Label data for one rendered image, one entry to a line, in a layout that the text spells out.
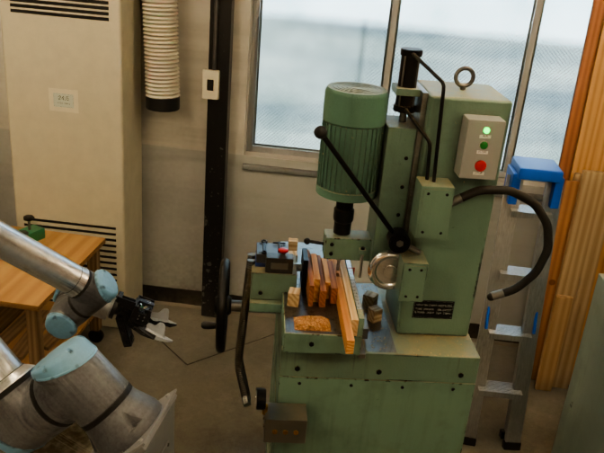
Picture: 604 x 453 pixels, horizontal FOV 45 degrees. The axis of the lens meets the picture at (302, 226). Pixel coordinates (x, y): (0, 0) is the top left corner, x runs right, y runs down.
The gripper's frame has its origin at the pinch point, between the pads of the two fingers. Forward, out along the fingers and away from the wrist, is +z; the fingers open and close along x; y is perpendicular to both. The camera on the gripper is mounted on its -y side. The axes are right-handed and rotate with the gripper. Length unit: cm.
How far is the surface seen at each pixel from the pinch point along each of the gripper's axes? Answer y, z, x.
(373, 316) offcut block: 33, 53, -6
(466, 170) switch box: 88, 51, -19
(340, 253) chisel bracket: 48, 35, -5
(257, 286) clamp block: 29.9, 16.5, -8.0
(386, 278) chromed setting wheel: 50, 48, -15
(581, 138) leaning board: 98, 138, 99
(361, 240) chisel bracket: 54, 39, -5
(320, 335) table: 34, 33, -31
